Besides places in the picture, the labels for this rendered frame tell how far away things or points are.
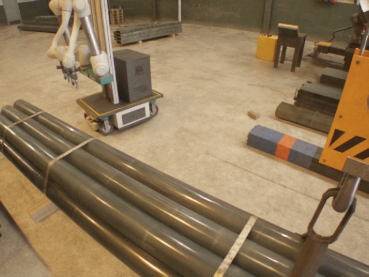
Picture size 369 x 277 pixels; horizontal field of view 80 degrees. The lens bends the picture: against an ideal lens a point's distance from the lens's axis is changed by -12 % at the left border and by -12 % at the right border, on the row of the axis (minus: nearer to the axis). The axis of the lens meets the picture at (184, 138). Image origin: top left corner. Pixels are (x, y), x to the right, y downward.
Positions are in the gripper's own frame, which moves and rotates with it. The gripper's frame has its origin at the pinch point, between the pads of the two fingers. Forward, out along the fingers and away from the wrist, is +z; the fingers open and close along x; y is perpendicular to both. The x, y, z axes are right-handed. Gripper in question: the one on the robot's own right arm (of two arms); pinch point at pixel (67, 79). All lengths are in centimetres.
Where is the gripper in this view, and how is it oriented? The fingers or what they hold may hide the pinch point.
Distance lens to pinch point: 308.6
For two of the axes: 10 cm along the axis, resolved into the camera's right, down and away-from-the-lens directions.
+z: 0.0, 8.4, 5.4
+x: -6.6, -4.1, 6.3
